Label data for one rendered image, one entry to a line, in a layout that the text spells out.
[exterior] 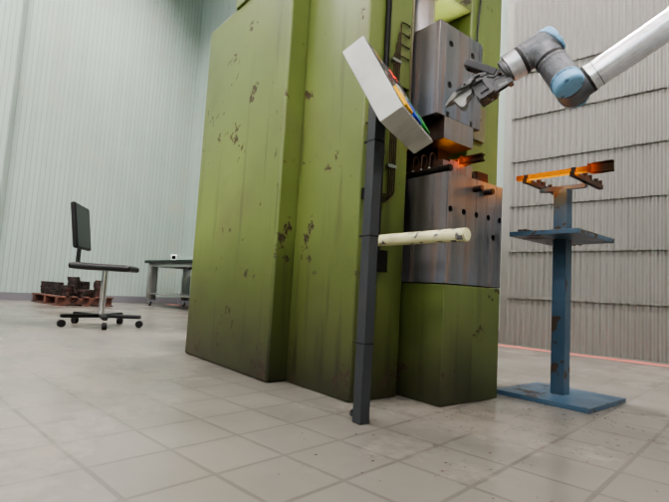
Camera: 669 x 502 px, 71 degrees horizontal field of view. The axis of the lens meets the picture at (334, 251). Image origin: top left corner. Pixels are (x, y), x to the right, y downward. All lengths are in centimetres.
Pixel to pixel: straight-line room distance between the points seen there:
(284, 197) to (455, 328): 93
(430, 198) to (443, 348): 60
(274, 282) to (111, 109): 766
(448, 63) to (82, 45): 809
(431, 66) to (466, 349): 117
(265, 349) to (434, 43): 149
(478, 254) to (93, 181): 779
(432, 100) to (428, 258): 65
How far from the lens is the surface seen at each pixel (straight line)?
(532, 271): 489
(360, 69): 154
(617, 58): 176
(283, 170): 218
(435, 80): 211
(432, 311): 191
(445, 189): 193
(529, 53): 167
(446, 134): 207
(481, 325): 208
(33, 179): 886
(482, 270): 208
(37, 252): 878
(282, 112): 227
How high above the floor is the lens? 41
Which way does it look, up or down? 5 degrees up
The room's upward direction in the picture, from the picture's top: 3 degrees clockwise
